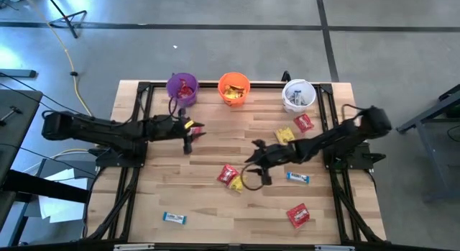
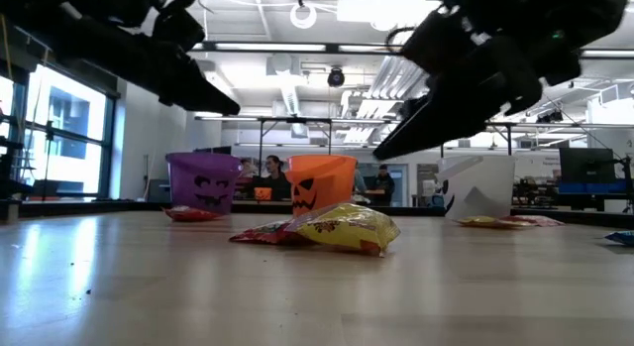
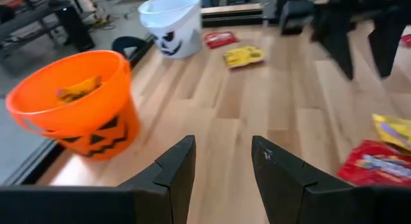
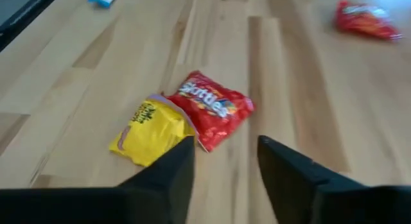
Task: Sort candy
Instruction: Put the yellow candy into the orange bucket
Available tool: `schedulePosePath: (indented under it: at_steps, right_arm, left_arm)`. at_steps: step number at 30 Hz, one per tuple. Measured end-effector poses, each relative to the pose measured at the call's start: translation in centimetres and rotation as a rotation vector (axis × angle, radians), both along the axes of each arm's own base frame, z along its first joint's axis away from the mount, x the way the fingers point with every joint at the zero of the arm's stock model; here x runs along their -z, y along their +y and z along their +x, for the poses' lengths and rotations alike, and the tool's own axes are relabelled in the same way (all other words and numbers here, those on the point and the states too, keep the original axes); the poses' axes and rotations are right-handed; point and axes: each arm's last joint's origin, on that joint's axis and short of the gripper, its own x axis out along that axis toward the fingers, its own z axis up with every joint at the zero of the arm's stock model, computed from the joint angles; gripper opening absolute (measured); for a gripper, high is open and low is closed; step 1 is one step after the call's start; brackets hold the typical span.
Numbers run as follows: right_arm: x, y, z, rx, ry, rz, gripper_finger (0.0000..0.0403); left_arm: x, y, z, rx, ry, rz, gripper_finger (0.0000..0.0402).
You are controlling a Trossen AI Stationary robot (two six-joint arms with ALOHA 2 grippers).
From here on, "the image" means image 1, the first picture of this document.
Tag black desk beam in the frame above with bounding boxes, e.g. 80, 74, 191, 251
0, 169, 90, 205

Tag silver bracket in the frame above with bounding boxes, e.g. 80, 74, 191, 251
315, 245, 355, 251
114, 243, 156, 251

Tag black flat bar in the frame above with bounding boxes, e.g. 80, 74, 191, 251
0, 68, 38, 79

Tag white paper sheets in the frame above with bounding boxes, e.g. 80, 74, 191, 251
37, 167, 89, 224

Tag black tripod stand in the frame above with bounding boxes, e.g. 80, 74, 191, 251
43, 0, 88, 39

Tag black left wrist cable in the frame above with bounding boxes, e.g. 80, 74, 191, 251
167, 95, 181, 119

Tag yellow cable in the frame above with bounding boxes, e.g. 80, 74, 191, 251
34, 148, 98, 173
21, 0, 93, 117

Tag black T-handle tool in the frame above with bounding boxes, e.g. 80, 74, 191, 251
0, 105, 23, 127

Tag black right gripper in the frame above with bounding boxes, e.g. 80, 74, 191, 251
245, 139, 299, 186

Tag purple Halloween face bucket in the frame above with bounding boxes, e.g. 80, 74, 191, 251
165, 72, 200, 109

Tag black desk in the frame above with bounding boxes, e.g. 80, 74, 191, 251
0, 88, 44, 189

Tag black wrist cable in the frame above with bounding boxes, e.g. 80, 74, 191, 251
167, 95, 181, 119
239, 163, 266, 192

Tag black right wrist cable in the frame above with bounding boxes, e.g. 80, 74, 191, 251
239, 163, 266, 192

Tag black metal table frame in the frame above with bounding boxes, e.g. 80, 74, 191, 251
81, 80, 388, 249

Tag dark grey metal cart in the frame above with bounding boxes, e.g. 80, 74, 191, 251
396, 83, 460, 204

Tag white ghost face bucket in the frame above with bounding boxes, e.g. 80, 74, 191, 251
281, 78, 317, 114

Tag orange pumpkin face bucket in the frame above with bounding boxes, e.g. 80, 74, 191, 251
217, 71, 252, 108

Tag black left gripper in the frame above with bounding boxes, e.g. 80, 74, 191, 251
145, 114, 208, 155

